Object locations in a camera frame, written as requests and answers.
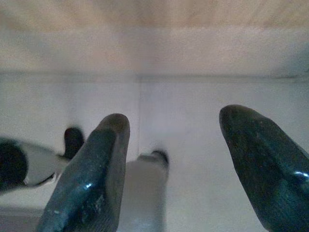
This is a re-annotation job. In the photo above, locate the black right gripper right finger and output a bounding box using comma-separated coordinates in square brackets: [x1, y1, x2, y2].
[219, 104, 309, 232]

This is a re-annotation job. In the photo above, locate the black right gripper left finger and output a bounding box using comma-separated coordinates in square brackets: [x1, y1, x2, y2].
[36, 113, 131, 232]

